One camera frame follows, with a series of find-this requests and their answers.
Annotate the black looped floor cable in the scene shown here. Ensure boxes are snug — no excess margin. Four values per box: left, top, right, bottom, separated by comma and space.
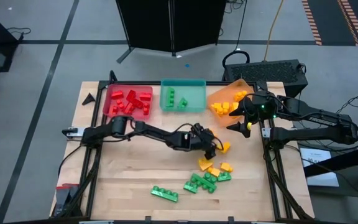
221, 0, 250, 74

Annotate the black triangular bracket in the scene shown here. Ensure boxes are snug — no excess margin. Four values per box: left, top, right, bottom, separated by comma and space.
81, 92, 96, 106

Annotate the translucent teal plastic bin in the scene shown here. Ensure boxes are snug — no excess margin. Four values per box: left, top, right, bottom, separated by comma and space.
159, 78, 208, 113

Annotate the large yellow toy block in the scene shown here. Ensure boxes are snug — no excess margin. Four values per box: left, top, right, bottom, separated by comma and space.
198, 157, 214, 172
211, 102, 225, 116

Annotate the black perforated computer case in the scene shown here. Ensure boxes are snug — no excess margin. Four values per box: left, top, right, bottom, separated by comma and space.
221, 58, 309, 103

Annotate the long green toy block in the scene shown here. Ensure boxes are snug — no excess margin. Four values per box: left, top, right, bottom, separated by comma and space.
165, 87, 175, 108
150, 185, 179, 203
190, 172, 218, 194

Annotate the black orange-striped floor mat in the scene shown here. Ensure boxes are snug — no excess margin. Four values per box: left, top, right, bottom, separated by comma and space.
301, 0, 358, 47

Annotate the black side desk frame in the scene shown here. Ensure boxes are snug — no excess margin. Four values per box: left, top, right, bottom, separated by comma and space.
296, 141, 358, 224

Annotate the translucent red plastic bin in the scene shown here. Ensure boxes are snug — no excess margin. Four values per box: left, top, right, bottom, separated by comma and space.
103, 83, 154, 121

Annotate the yellow hanging cable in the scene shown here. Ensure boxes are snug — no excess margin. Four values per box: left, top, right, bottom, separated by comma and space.
263, 0, 285, 62

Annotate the red and black clamp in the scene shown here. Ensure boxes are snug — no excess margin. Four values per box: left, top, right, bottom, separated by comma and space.
53, 182, 81, 218

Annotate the black room divider panel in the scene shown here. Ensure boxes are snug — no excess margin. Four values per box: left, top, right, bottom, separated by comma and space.
115, 0, 227, 65

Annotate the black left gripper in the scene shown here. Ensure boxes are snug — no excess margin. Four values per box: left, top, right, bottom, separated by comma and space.
190, 123, 218, 161

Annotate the large red toy block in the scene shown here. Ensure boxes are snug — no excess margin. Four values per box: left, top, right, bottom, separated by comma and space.
123, 102, 136, 116

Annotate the translucent orange plastic bin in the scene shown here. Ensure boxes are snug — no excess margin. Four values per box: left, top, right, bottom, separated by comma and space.
206, 78, 262, 128

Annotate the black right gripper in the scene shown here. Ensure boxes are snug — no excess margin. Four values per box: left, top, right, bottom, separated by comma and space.
226, 90, 278, 139

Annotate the white paper sheet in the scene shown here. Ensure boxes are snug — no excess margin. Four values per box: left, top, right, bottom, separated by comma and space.
299, 147, 341, 188

